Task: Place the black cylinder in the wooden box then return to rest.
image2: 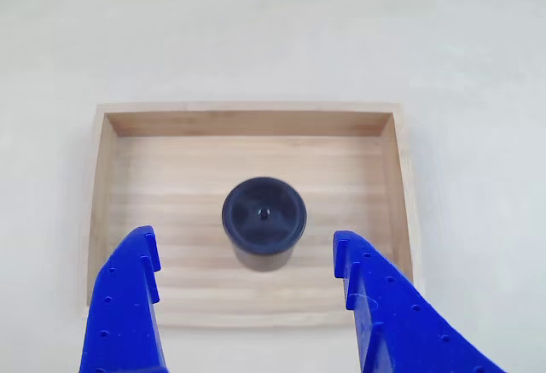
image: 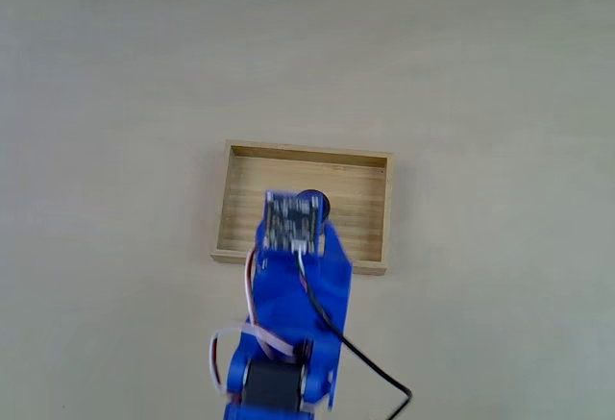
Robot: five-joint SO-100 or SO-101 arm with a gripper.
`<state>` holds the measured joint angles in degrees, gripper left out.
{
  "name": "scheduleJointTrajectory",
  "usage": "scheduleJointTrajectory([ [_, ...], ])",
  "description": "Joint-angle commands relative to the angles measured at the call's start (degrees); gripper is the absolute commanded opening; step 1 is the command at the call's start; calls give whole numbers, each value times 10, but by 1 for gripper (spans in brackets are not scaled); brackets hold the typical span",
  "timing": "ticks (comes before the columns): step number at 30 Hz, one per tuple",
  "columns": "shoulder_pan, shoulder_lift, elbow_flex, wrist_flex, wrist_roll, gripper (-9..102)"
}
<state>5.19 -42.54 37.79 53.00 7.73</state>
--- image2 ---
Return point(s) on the black cylinder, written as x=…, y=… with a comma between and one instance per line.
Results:
x=264, y=219

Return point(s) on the shallow wooden box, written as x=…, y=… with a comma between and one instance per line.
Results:
x=192, y=168

